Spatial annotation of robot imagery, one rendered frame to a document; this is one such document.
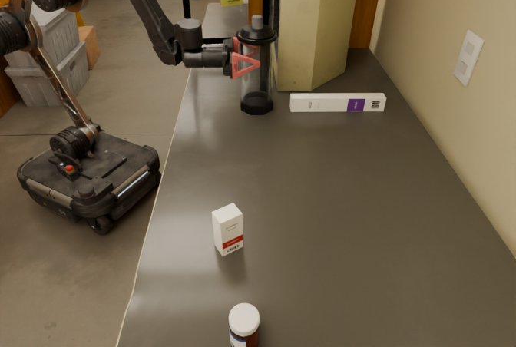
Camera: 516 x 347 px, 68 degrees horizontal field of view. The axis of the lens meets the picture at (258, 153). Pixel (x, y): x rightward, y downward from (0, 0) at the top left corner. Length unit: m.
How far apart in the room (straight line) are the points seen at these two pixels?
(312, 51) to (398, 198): 0.54
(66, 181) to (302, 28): 1.46
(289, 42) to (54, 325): 1.47
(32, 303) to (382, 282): 1.60
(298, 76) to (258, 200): 0.53
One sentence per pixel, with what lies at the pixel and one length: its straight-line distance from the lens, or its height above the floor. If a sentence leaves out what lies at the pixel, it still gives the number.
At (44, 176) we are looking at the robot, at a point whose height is 0.24.
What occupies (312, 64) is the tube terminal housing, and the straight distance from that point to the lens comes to 1.22.
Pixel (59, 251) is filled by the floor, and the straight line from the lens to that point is 2.16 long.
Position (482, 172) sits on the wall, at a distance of 0.99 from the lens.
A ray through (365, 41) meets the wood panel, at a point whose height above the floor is 0.97.
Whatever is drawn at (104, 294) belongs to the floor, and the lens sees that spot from 1.92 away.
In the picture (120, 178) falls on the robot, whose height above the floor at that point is 0.24.
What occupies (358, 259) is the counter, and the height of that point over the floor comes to 0.94.
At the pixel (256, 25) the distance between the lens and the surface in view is 1.04.
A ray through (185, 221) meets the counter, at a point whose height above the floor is 0.94.
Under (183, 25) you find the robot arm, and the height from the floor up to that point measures 1.19.
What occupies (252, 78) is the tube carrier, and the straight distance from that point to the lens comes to 1.06.
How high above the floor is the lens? 1.52
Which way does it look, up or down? 37 degrees down
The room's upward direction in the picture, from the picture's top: 1 degrees clockwise
